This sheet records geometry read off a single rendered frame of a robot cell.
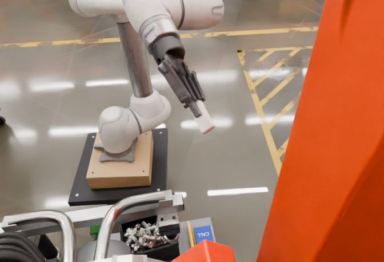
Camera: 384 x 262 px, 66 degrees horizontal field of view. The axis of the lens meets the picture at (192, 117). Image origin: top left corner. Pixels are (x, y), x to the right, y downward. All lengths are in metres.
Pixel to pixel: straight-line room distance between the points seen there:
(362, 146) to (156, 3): 0.56
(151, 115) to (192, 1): 0.82
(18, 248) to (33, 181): 1.58
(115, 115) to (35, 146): 1.15
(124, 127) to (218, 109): 1.16
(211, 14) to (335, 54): 0.52
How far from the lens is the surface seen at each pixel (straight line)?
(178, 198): 0.73
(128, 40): 1.38
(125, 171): 1.57
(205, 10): 0.84
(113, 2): 1.06
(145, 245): 1.14
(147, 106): 1.49
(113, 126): 1.45
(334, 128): 0.40
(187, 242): 1.26
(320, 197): 0.47
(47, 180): 2.23
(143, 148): 1.65
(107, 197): 1.62
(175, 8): 0.79
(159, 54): 0.70
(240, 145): 2.18
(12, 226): 0.78
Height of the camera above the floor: 1.59
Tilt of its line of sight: 42 degrees down
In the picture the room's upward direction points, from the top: 3 degrees counter-clockwise
